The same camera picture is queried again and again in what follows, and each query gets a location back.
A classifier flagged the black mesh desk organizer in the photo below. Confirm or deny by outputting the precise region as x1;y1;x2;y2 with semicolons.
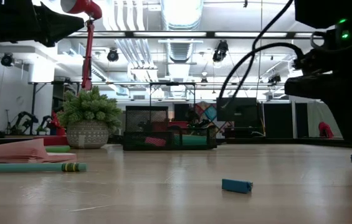
122;105;217;151

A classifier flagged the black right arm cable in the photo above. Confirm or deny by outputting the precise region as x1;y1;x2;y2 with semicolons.
218;0;305;108

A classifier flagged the small blue rectangular block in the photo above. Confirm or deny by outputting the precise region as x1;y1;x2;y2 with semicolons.
221;178;254;195

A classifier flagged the teal pencil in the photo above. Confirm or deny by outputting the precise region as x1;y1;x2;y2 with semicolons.
0;162;88;174

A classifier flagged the green artificial plant in pot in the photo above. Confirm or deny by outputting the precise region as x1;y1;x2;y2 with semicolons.
57;86;123;149

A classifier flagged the black monitor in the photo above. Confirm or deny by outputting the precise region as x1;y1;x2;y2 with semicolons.
216;97;259;123

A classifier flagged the red desk lamp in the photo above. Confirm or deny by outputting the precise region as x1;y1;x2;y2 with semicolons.
35;0;103;146

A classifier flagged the black aluminium table frame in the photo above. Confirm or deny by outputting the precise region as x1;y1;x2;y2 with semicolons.
0;136;352;149

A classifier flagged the pink sticky note pad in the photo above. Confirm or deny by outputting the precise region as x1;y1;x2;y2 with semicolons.
0;138;77;164

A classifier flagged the black ceiling spotlight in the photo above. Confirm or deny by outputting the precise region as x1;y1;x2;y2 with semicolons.
0;52;15;67
107;48;120;63
212;39;229;63

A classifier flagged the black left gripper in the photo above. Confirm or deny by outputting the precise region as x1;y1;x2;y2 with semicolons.
0;0;85;48

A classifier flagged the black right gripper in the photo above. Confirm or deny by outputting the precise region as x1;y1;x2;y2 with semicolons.
284;73;352;141

